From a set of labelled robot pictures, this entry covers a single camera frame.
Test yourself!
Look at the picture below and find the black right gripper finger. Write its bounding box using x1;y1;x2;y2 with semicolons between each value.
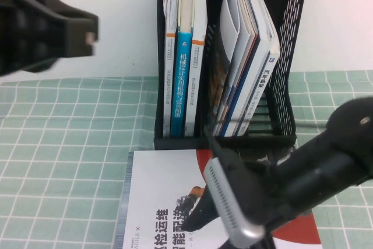
185;184;222;231

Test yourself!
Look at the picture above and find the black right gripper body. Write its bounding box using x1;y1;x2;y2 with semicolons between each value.
233;161;295;226

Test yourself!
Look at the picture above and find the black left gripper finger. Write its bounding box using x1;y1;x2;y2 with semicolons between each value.
0;38;96;77
0;0;99;39

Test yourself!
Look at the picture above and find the white red robot brochure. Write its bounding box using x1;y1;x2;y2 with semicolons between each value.
119;149;321;249

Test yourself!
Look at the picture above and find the black mesh book holder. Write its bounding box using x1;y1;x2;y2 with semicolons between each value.
153;0;306;150

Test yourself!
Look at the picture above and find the white automotive spine book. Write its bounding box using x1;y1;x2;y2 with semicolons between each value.
237;37;281;137

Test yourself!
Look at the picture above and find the thin white orange-banded book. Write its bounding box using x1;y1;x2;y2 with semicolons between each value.
163;0;181;138

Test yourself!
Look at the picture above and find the thick white orange-banded book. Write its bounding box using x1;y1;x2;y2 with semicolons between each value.
184;0;208;138

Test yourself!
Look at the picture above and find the blue spine book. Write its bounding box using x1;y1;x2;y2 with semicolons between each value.
170;0;196;138

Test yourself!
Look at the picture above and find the green checkered tablecloth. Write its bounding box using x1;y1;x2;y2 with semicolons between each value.
0;70;373;249

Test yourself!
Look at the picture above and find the dark cover photo magazine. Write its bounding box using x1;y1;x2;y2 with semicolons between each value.
208;24;231;136

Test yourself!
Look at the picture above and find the leaning magazines stack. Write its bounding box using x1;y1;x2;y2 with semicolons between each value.
223;0;273;138

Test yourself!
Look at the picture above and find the orange-edged thin magazine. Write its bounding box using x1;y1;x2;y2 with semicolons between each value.
217;0;260;136

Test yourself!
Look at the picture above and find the floppy white brochure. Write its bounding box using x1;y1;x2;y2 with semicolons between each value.
212;0;251;136

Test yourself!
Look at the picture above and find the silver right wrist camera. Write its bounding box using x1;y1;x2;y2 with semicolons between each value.
203;157;266;248

